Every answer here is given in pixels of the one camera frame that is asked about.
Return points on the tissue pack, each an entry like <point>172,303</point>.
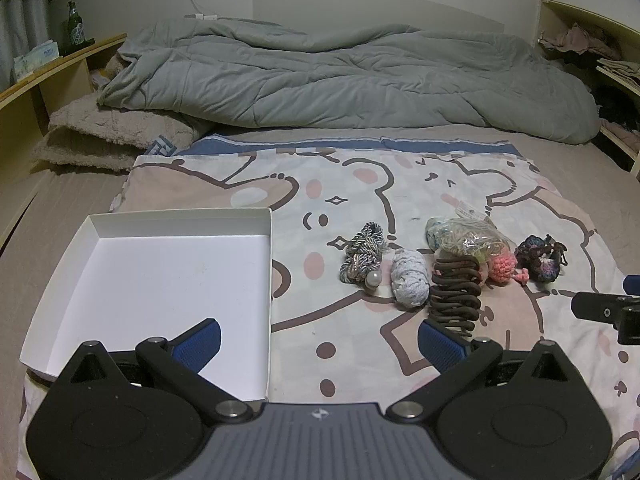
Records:
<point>35,60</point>

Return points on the beige fluffy blanket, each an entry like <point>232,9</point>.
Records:
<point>100,135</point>

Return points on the dark purple crocheted scrunchie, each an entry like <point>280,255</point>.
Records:
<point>542,257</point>

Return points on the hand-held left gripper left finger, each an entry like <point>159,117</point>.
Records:
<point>197,342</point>

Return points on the pink crumpled clothes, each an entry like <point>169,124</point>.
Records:
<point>575,40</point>

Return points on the striped braided scrunchie with pearl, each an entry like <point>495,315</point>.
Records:
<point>362,255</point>

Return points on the white cardboard box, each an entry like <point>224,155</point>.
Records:
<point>150,285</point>

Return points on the cream open shelf unit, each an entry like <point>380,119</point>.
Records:
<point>550,17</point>

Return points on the folded beige clothes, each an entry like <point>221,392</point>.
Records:
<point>620,69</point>

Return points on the green glass bottle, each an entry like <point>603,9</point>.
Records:
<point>73,32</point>

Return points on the grey duvet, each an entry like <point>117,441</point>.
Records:
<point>325,75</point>

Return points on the light blue crocheted scrunchie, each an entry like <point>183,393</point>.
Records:
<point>410,277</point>

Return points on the grey curtain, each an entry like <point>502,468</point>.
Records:
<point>25,25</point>

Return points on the white plug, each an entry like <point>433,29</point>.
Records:
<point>202,17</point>

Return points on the dark clothes pile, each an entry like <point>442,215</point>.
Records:
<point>617,105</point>

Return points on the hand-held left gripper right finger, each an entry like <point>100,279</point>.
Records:
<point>440,345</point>

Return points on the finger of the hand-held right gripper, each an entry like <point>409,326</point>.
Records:
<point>600,310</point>
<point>632,284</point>

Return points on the bear printed blanket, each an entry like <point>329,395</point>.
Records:
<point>350,195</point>

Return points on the wooden bedside shelf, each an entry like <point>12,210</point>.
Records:
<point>60,85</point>

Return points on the clear bag of rubber bands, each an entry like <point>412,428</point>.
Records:
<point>465,237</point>

